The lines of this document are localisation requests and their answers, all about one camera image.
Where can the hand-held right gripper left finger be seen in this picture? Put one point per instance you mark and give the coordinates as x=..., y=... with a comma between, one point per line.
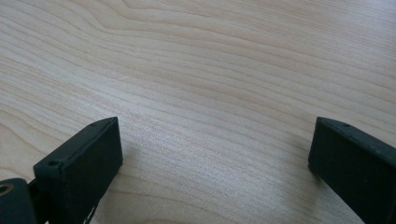
x=81, y=168

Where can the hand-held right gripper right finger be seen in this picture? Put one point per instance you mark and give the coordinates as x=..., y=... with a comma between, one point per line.
x=355, y=165

